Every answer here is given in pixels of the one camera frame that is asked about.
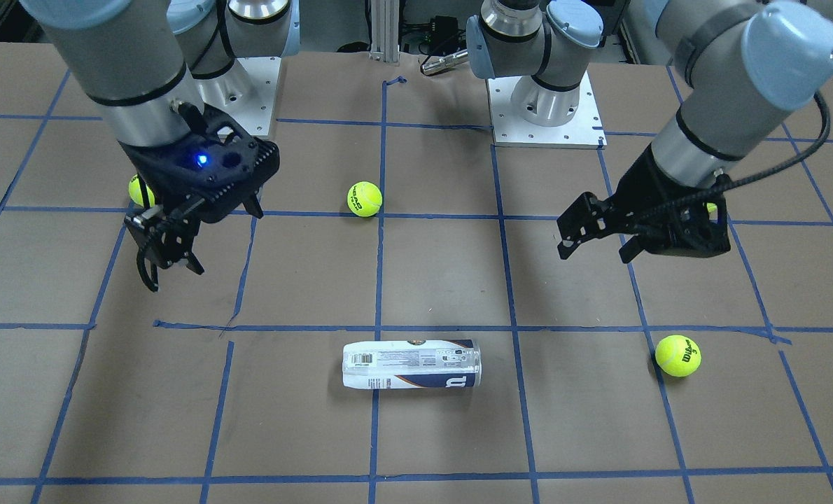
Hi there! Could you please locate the clear tennis ball can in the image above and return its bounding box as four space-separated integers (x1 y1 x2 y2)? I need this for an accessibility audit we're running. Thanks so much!
341 340 482 390

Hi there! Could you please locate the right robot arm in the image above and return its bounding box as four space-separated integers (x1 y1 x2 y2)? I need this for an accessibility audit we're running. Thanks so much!
22 1 300 291

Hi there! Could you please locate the tennis ball near left gripper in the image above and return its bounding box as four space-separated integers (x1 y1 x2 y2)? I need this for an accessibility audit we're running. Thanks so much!
654 335 702 379

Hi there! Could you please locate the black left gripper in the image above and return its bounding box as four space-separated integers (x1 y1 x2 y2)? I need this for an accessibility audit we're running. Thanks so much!
556 146 731 265

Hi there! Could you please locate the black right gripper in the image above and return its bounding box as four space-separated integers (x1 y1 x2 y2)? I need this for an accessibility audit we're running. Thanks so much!
122 105 280 291

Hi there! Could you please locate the centre Head tennis ball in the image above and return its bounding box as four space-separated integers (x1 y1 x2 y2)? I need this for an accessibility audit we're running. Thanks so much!
346 181 384 218

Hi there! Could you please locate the aluminium frame post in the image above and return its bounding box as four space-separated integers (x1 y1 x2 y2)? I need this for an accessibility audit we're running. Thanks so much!
368 0 400 66

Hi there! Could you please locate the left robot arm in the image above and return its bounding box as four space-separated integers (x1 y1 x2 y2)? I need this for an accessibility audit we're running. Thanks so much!
465 1 833 263

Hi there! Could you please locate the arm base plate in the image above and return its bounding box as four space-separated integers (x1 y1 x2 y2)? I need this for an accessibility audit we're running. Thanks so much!
196 57 282 139
486 73 608 149

